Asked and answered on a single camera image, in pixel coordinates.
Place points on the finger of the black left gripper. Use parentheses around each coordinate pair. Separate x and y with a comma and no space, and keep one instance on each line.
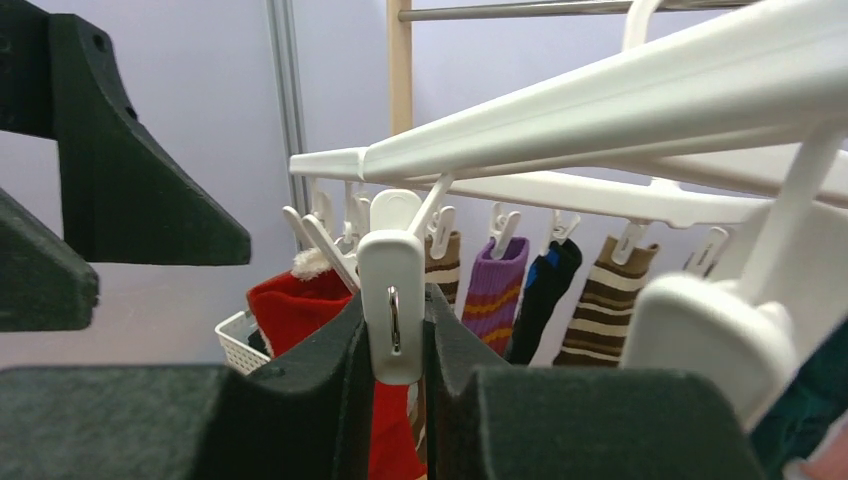
(124,199)
(45,285)

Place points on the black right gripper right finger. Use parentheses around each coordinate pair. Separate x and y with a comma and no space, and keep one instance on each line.
(489,419)

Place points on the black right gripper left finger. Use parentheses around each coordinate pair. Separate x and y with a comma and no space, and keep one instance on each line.
(304,415)

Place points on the red white sock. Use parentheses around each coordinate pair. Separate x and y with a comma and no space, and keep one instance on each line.
(293,305)

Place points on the white plastic clip hanger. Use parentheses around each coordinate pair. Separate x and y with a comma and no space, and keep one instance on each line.
(738,120)

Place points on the white plastic basket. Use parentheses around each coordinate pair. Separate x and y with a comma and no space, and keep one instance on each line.
(233,334)

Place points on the purple yellow striped sock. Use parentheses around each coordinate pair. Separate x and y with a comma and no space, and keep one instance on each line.
(493,293)

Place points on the mustard yellow striped sock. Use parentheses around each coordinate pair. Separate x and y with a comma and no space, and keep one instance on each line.
(599,327)

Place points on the brown white striped sock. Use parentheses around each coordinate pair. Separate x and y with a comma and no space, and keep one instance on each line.
(445,272)

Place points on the black blue white sock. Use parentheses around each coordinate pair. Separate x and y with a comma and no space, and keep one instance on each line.
(548,279)

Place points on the dark green sock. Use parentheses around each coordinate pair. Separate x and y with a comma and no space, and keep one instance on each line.
(800,419)

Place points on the pink green sock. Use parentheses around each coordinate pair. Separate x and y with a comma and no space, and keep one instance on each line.
(829,463)

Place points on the wooden rack frame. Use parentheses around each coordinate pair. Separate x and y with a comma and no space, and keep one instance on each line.
(400,68)

